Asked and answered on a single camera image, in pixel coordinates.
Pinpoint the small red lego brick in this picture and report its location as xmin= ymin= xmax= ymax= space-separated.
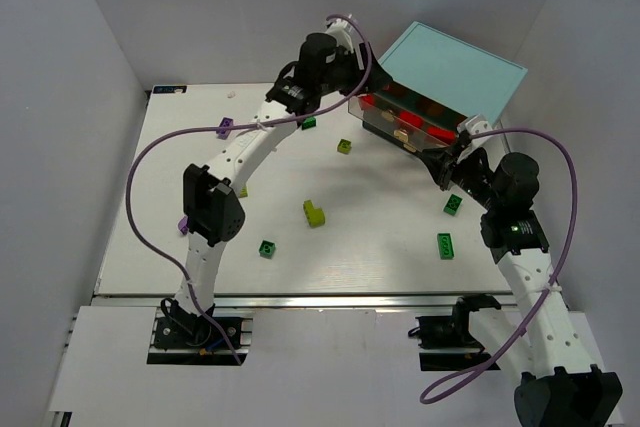
xmin=358 ymin=95 xmax=375 ymax=111

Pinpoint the transparent drawer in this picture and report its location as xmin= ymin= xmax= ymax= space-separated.
xmin=348 ymin=86 xmax=466 ymax=152

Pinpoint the red long lego brick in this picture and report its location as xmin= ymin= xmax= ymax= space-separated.
xmin=398 ymin=111 xmax=424 ymax=130

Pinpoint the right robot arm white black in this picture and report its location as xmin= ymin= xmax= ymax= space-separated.
xmin=418 ymin=146 xmax=623 ymax=426

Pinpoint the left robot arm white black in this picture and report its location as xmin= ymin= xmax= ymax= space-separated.
xmin=162 ymin=33 xmax=391 ymax=336

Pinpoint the green lego near right gripper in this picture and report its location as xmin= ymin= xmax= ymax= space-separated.
xmin=443 ymin=194 xmax=462 ymax=216

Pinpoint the green lego brick top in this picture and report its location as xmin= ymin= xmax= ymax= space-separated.
xmin=301 ymin=116 xmax=317 ymax=130

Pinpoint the lime small lego brick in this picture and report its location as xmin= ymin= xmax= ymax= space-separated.
xmin=337 ymin=139 xmax=352 ymax=155

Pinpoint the green long lego brick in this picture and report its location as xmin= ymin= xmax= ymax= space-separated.
xmin=437 ymin=233 xmax=455 ymax=260

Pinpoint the teal drawer cabinet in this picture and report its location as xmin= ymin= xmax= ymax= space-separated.
xmin=361 ymin=22 xmax=527 ymax=153

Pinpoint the lime L-shaped lego brick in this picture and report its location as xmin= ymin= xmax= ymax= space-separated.
xmin=303 ymin=199 xmax=326 ymax=228

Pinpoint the dark green square lego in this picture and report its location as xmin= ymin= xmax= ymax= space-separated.
xmin=259 ymin=240 xmax=276 ymax=259

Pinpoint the light purple lego brick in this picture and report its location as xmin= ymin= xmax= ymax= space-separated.
xmin=177 ymin=216 xmax=189 ymax=235

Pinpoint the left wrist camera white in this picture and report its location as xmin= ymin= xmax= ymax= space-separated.
xmin=325 ymin=14 xmax=358 ymax=52

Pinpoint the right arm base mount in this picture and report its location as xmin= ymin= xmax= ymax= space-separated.
xmin=407 ymin=294 xmax=501 ymax=372

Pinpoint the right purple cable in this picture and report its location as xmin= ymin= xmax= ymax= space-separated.
xmin=418 ymin=127 xmax=580 ymax=406

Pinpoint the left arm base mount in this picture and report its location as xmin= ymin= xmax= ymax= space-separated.
xmin=146 ymin=311 xmax=252 ymax=367

